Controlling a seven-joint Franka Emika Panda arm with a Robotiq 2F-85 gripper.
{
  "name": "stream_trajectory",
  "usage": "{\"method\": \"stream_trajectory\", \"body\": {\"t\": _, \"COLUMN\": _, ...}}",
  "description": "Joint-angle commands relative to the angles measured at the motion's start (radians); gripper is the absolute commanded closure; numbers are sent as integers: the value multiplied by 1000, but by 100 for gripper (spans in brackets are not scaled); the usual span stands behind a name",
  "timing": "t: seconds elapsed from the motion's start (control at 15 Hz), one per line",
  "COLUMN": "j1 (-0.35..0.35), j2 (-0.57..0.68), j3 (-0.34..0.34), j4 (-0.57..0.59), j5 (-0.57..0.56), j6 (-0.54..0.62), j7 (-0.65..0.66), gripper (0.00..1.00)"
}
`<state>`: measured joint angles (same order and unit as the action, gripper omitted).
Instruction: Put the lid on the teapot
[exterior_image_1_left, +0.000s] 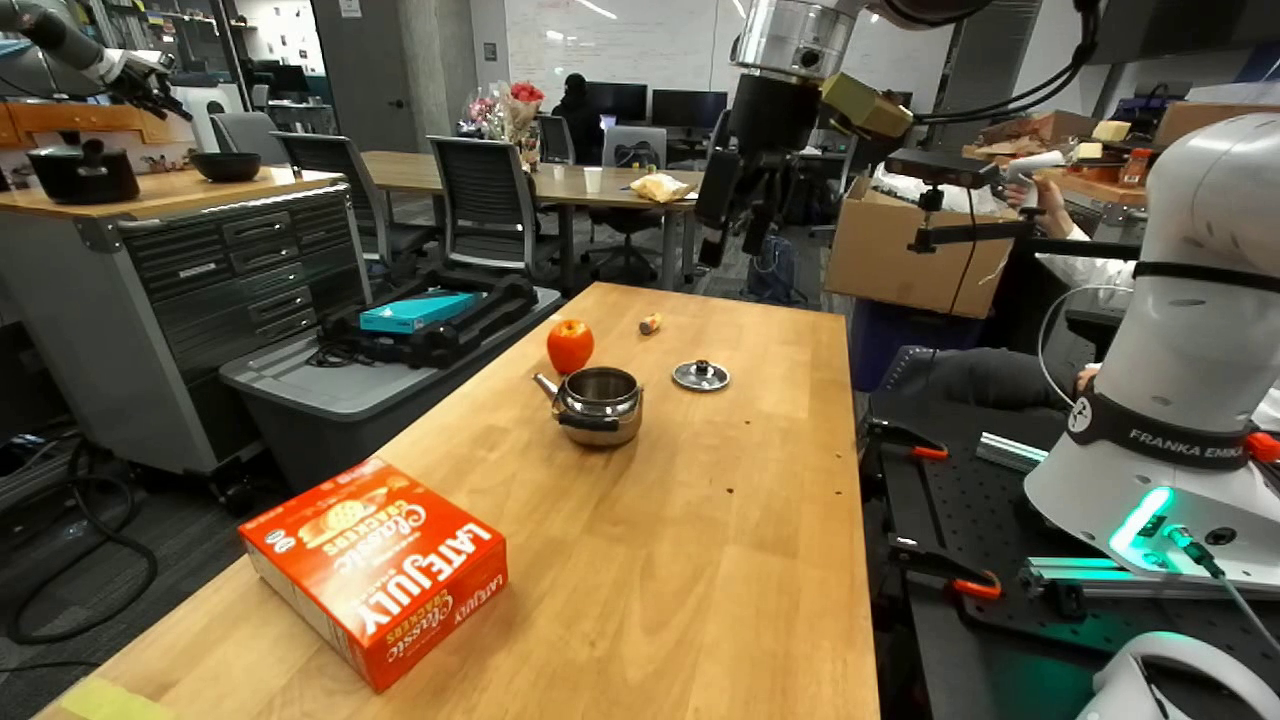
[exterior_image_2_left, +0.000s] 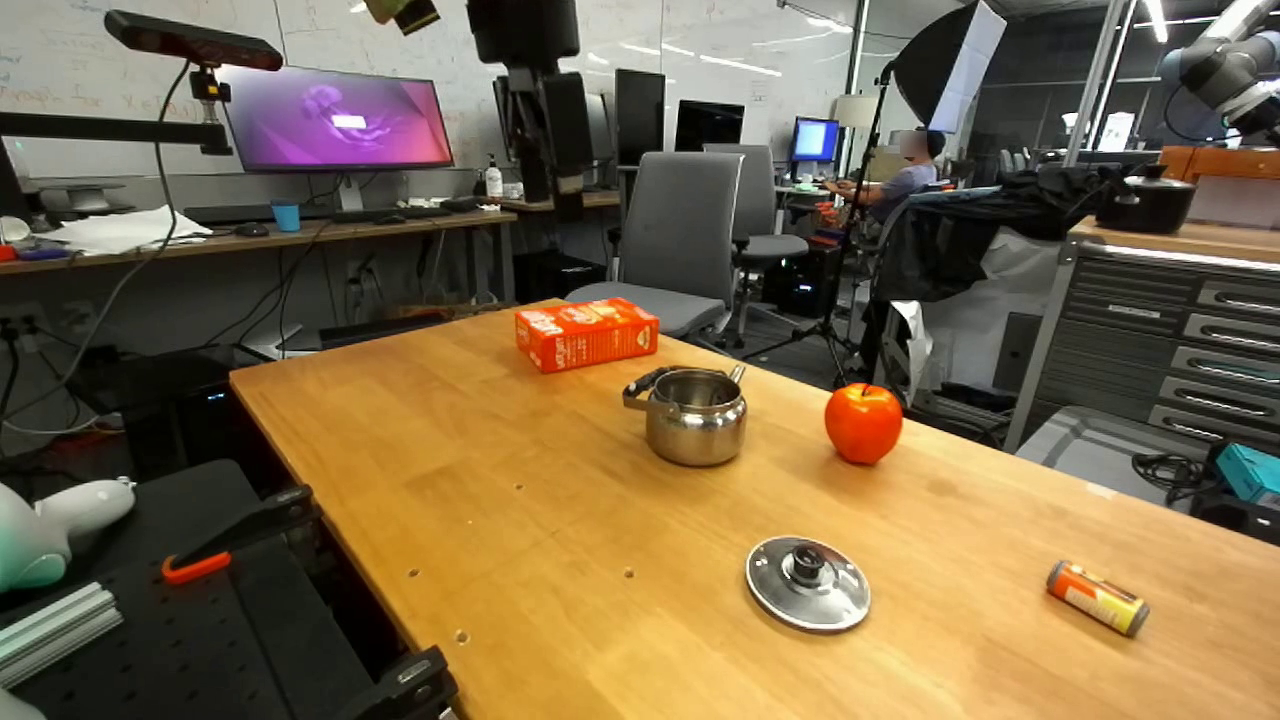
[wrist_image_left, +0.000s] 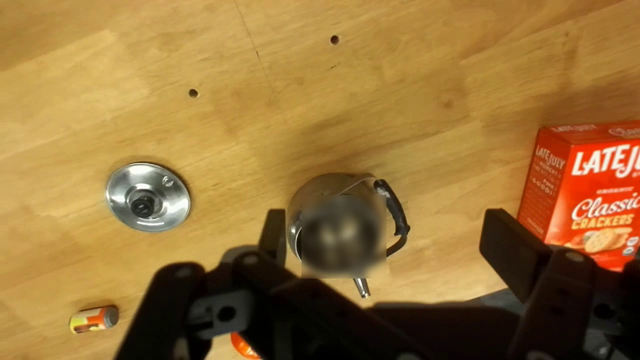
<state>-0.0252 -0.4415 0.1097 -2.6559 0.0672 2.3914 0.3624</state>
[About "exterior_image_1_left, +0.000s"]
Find orange black bar clamp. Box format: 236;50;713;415
864;415;957;470
890;530;1009;612

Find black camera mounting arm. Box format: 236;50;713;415
909;182;1152;260

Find teal case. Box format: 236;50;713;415
357;287;485;338

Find grey drawer cabinet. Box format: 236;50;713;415
0;164;375;478

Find long wooden office table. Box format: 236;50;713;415
357;148;707;292

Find black bag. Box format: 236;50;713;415
315;271;540;373

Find yellow sponge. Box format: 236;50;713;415
52;676;177;720

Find orange red fruit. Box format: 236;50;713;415
543;316;598;378

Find yellow bag of bread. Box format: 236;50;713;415
628;166;697;208

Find silver metal bar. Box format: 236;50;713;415
973;427;1057;474

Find bouquet of flowers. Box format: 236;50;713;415
464;76;551;144

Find grey plastic tote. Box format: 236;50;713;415
217;285;567;486

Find grey mesh office chair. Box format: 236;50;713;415
427;131;543;275

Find black computer monitor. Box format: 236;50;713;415
582;80;651;131
647;87;731;137

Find white sleeved operator forearm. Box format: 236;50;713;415
1032;176;1138;321

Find person in dark clothes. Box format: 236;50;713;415
551;72;613;166

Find black floor cables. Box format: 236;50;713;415
0;431;163;650

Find white curved tube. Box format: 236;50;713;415
1076;627;1280;720

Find black perforated robot table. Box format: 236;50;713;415
860;394;1280;720

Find light grey office chair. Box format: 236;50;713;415
213;107;293;166

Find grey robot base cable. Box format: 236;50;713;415
1174;530;1280;657

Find steel teapot with black handle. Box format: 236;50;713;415
531;363;647;451

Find black bowl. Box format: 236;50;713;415
186;148;268;188

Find orange Late July cracker box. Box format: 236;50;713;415
236;458;511;696

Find dark office chair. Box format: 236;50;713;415
274;129;396;271

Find steel teapot lid black knob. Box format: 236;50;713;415
668;355;736;400

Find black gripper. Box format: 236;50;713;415
690;72;824;271

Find yellowish wrist camera box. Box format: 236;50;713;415
816;72;920;148

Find seated operator dark legs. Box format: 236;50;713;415
873;338;1073;421

